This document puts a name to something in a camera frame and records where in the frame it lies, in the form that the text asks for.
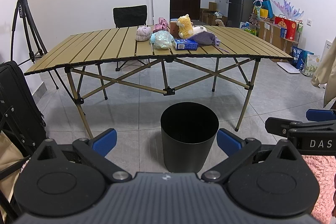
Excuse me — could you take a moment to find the purple knitted pouch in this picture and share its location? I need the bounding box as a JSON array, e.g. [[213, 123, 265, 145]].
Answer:
[[189, 31, 228, 53]]

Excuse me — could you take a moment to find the blue tissue pack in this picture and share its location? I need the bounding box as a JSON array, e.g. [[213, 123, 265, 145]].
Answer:
[[173, 39, 198, 51]]

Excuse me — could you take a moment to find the clear plastic bag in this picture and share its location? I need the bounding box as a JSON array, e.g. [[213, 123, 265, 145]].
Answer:
[[150, 31, 174, 50]]

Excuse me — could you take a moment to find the yellow alpaca plush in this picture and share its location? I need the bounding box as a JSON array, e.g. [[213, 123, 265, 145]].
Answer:
[[177, 14, 194, 39]]

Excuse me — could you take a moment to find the pink layered sponge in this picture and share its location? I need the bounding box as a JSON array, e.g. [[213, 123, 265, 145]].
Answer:
[[170, 21, 179, 37]]

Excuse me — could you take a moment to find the black round trash bin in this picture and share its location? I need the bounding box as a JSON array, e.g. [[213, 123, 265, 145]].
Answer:
[[160, 102, 219, 173]]

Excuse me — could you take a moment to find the pink fluffy rug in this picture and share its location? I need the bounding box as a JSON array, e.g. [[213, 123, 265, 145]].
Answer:
[[303, 155, 335, 223]]

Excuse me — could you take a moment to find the white floor scale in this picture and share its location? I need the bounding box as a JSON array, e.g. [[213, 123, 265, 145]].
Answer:
[[276, 62, 300, 74]]

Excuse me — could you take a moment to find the blue pet food bag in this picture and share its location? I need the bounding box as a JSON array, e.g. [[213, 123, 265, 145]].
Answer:
[[290, 46, 313, 71]]

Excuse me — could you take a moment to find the red gift box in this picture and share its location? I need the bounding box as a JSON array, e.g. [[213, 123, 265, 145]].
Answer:
[[274, 16, 297, 41]]

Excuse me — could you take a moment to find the tan folding slat table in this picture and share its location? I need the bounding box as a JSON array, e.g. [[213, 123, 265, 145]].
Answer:
[[25, 26, 291, 138]]

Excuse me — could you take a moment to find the brown cardboard box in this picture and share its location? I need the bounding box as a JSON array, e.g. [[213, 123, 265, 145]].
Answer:
[[258, 20, 298, 54]]

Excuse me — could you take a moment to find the purple feather decoration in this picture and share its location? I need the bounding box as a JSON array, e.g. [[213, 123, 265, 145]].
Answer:
[[271, 0, 304, 21]]

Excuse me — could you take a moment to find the lilac fuzzy rolled cloth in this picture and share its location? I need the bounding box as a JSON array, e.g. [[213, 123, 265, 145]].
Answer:
[[135, 26, 152, 42]]

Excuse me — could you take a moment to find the black folding chair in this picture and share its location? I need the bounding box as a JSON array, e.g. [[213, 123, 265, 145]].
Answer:
[[113, 4, 148, 72]]

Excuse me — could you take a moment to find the pink satin pouch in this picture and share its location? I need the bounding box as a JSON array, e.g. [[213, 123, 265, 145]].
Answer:
[[153, 17, 168, 33]]

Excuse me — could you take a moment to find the black camera tripod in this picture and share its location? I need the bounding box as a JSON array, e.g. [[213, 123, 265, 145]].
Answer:
[[10, 0, 59, 90]]

